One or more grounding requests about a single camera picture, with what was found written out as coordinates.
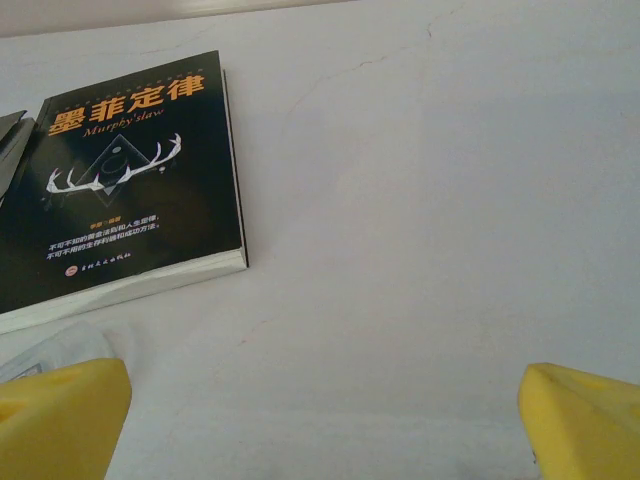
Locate grey covered book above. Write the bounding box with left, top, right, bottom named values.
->
left=0, top=110, right=35, bottom=199

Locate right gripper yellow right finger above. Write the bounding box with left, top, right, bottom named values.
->
left=518, top=363, right=640, bottom=480

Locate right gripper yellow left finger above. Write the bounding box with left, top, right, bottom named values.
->
left=0, top=357, right=132, bottom=480

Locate black Murphy's law book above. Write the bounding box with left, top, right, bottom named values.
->
left=0, top=48, right=250, bottom=335

